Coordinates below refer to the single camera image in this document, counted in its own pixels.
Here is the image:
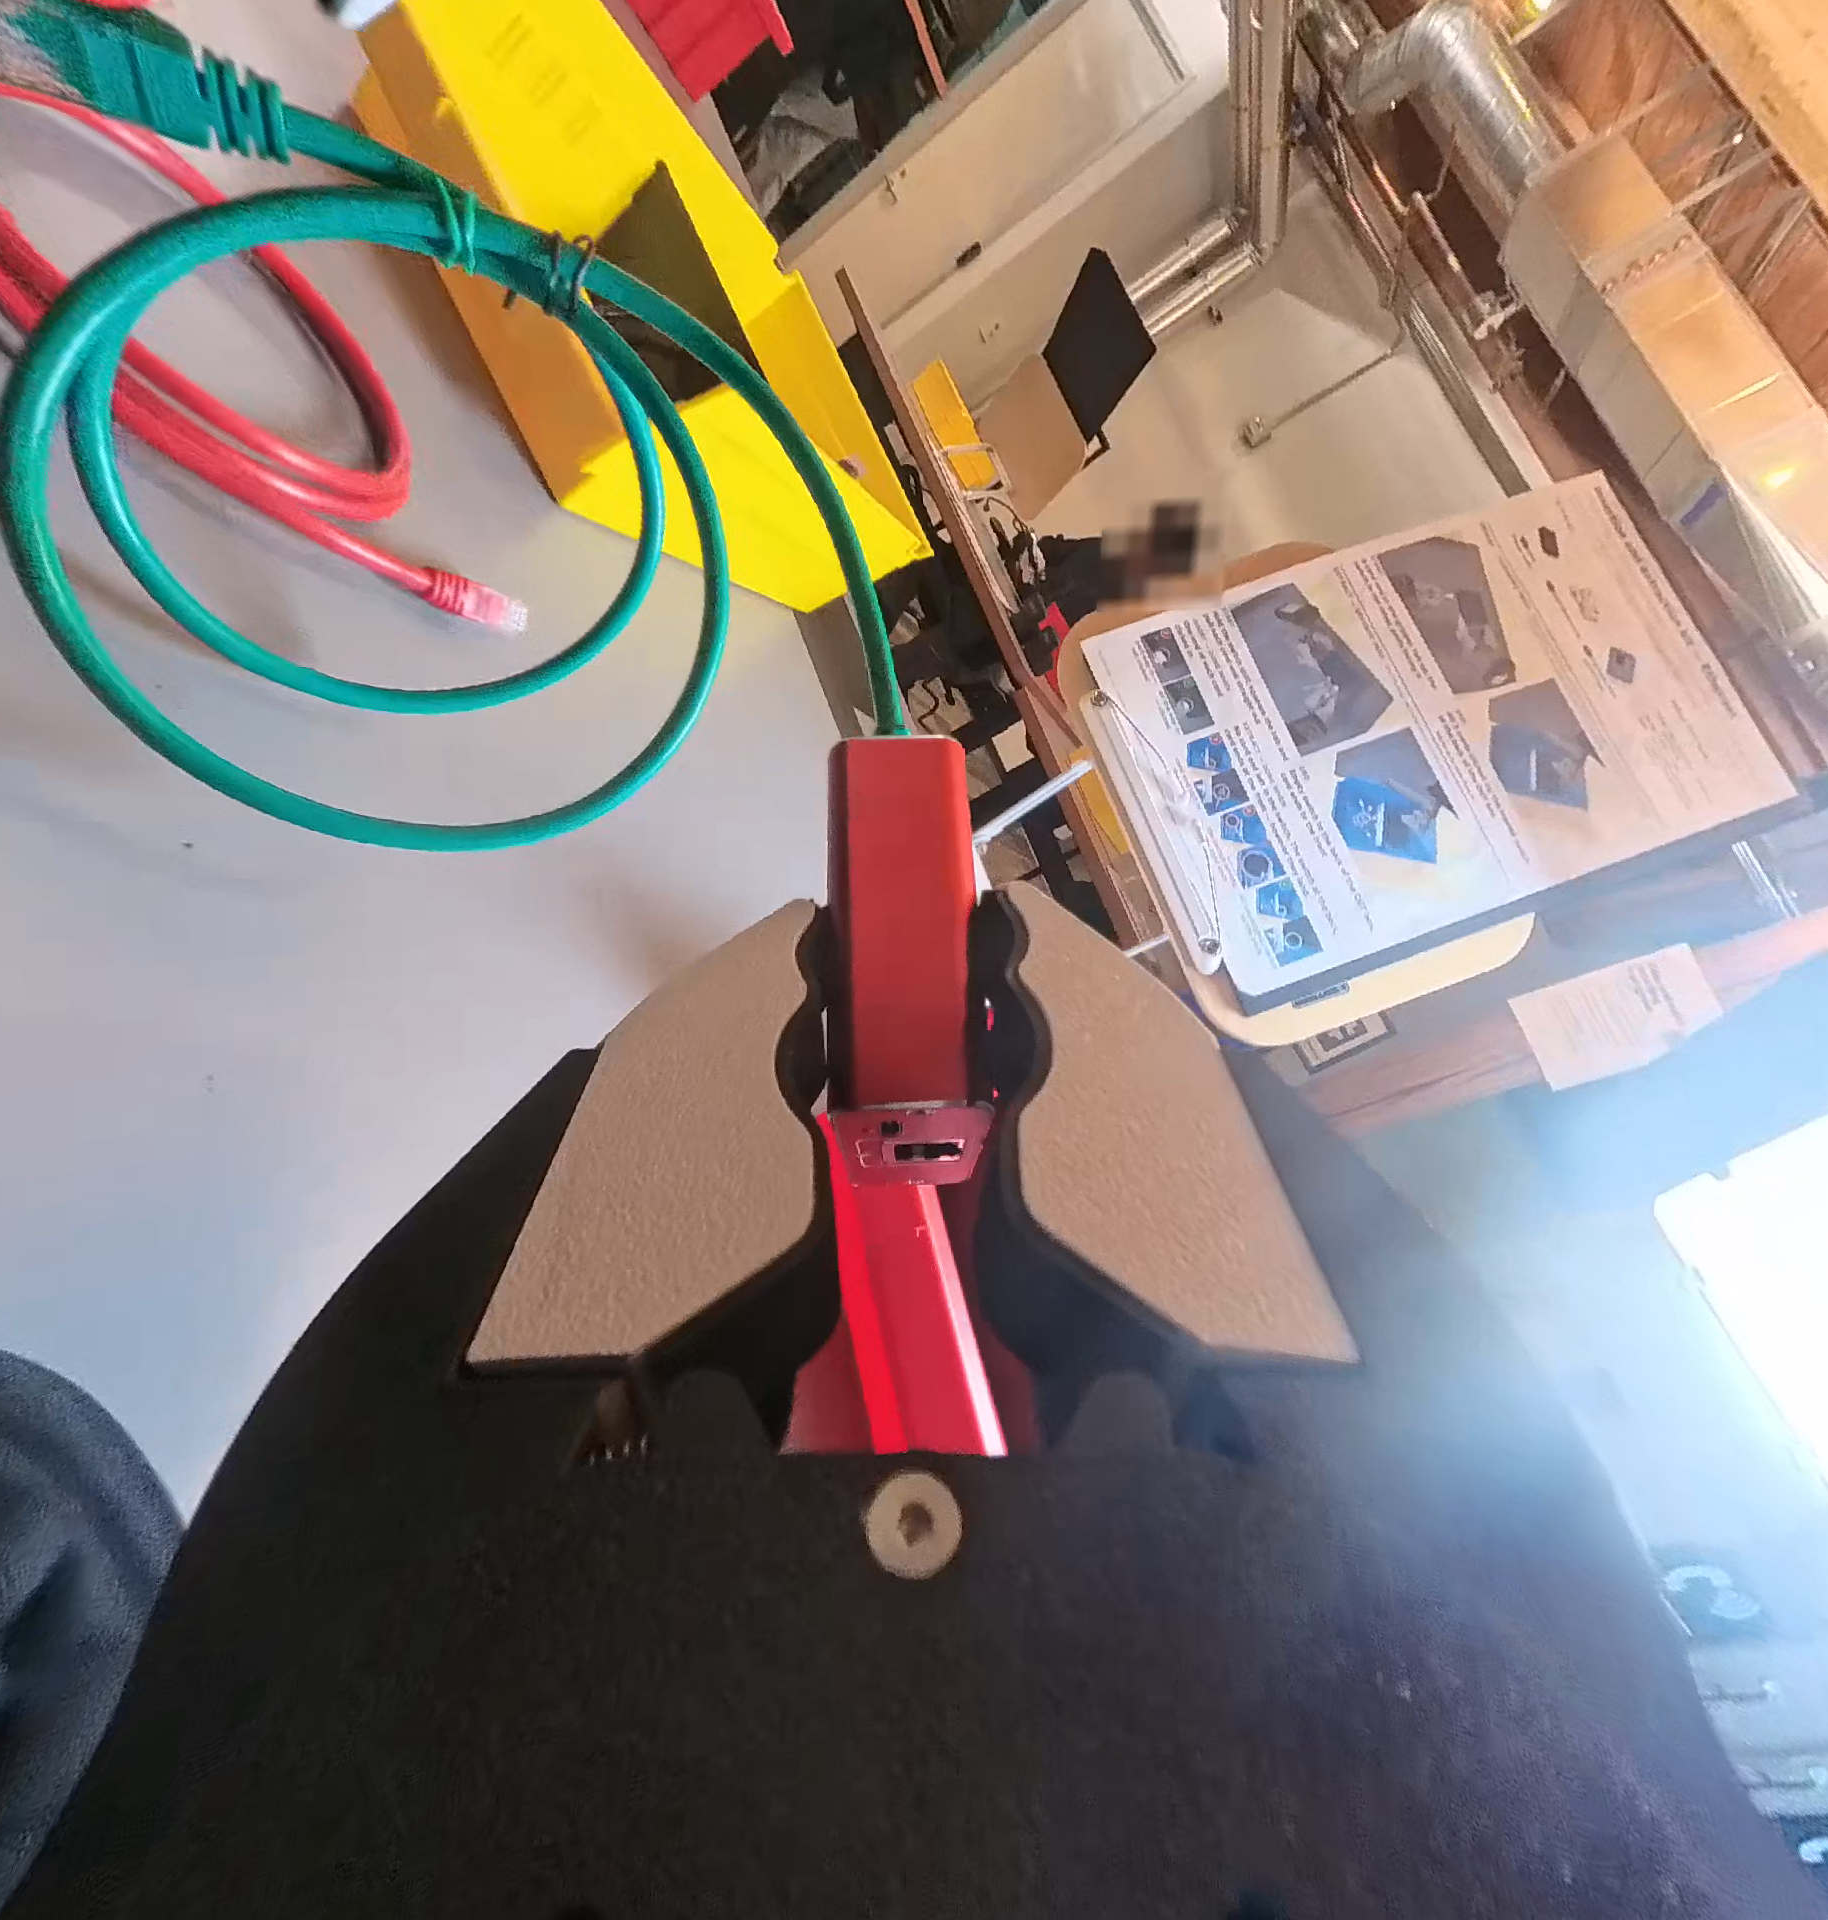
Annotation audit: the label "person's black jacket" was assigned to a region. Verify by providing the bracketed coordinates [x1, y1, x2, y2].
[0, 1340, 179, 1920]

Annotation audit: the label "black panel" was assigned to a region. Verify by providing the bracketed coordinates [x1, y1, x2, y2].
[1042, 247, 1159, 448]

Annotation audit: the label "yellow storage bin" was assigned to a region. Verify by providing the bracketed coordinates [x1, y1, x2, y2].
[352, 0, 935, 616]

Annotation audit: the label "green ethernet cable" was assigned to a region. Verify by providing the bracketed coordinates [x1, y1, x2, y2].
[0, 0, 910, 856]

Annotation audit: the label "metal duct pipes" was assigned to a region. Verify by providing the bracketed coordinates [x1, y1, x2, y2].
[1123, 0, 1828, 723]

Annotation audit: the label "red ethernet coupler box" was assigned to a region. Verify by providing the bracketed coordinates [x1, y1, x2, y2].
[824, 736, 1000, 1187]

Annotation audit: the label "red ethernet cable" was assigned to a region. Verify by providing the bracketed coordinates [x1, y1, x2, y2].
[0, 46, 530, 633]

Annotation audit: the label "long wooden workbench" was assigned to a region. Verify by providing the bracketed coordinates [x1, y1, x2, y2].
[836, 270, 1155, 940]

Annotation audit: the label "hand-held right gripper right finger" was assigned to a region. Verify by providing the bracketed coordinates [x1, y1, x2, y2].
[972, 883, 1363, 1370]

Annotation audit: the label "red ribbed crate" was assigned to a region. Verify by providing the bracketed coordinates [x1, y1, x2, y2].
[614, 0, 795, 100]

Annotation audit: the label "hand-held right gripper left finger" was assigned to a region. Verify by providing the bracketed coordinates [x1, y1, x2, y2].
[464, 900, 840, 1374]

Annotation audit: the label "paper note sheet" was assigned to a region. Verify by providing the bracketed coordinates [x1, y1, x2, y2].
[1510, 945, 1725, 1090]

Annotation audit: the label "red storage bin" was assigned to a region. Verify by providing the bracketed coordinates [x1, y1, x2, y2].
[781, 1116, 1013, 1457]

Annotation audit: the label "printed instruction sheet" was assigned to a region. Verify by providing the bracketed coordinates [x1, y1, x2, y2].
[1078, 472, 1799, 999]

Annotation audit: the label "small yellow bin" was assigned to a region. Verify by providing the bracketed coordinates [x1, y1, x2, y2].
[910, 360, 1000, 492]

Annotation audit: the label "clear sheet clip bar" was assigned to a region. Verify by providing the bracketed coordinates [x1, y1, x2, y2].
[1082, 691, 1230, 977]

